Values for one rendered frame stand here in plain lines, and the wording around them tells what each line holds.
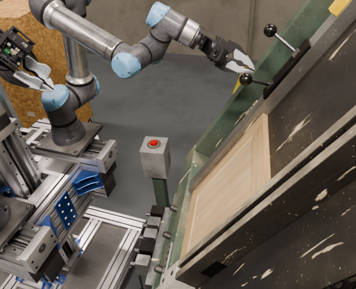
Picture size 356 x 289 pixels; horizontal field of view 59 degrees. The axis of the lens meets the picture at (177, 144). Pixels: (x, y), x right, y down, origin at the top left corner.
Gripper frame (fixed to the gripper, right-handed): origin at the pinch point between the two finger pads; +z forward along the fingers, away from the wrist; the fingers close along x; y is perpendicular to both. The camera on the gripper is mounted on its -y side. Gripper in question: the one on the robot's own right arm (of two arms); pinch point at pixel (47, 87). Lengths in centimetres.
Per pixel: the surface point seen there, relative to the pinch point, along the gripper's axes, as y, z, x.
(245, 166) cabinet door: 23, 54, 8
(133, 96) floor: -215, 138, 142
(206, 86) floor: -157, 187, 185
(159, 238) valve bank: -26, 77, -15
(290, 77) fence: 35, 45, 33
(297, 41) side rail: 30, 52, 56
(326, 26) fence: 46, 37, 41
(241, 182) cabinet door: 23, 53, 3
